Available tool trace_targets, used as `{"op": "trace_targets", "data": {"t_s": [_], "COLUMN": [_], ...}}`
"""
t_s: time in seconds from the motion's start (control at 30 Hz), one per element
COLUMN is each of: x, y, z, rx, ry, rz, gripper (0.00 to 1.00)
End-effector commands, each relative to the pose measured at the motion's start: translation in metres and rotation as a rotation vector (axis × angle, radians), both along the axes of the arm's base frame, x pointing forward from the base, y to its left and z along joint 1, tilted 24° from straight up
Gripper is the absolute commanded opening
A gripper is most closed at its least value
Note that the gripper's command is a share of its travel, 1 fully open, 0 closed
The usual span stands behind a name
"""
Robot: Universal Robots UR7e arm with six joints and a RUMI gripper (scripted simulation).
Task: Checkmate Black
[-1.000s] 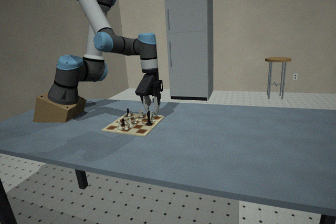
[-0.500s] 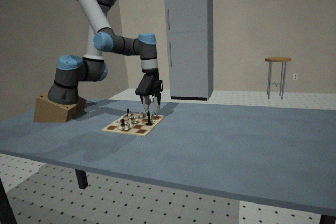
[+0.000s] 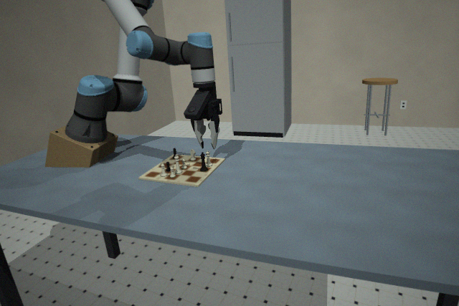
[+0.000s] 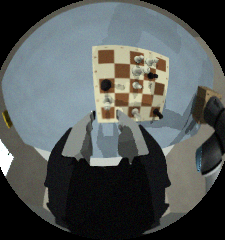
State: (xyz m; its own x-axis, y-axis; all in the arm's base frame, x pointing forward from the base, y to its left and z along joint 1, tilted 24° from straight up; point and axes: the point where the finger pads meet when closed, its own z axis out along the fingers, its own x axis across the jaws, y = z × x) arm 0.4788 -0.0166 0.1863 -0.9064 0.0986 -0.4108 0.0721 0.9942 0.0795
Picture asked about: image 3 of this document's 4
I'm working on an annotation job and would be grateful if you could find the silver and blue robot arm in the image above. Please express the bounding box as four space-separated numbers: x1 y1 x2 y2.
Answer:
65 0 215 143

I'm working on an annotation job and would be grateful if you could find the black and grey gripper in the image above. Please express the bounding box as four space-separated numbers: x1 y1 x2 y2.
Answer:
191 82 222 149

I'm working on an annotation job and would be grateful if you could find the brown and cream chessboard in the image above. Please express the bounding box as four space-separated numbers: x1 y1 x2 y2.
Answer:
138 154 225 187

